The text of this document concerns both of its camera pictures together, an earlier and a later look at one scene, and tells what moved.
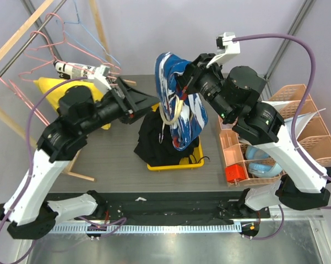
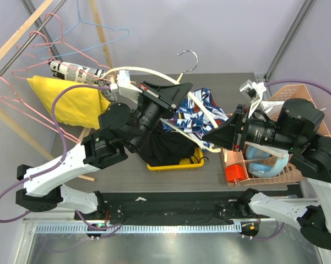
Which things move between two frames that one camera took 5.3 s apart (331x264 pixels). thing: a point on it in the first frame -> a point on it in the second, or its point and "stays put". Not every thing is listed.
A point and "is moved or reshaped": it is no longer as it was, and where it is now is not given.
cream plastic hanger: (164, 120) -> (177, 129)
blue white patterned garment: (186, 113) is moved or reshaped
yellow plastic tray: (195, 159) stays put
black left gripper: (133, 101) -> (167, 99)
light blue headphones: (261, 170) stays put
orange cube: (235, 172) stays put
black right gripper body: (205, 80) -> (258, 131)
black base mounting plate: (177, 206) stays put
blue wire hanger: (82, 26) -> (76, 23)
